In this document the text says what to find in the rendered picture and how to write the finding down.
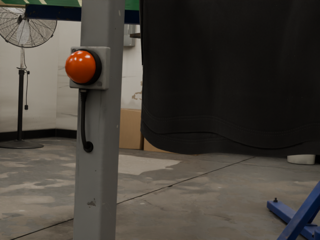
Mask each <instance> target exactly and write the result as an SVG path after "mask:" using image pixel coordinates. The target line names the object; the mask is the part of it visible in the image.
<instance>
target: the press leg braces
mask: <svg viewBox="0 0 320 240"><path fill-rule="evenodd" d="M319 210H320V181H319V182H318V183H317V185H316V186H315V188H314V189H313V190H312V192H311V193H310V194H309V196H308V197H307V198H306V200H305V201H304V203H303V204H302V205H301V207H300V208H299V209H298V211H297V212H296V214H295V215H294V216H293V218H292V219H291V220H290V222H289V223H288V225H287V226H286V228H285V229H284V230H283V232H282V233H281V234H280V236H279V237H278V238H277V240H296V238H297V237H298V235H299V234H300V233H301V231H302V230H303V228H304V227H305V226H318V225H317V224H315V223H314V222H312V221H313V220H314V218H315V217H316V215H317V214H318V212H319Z"/></svg>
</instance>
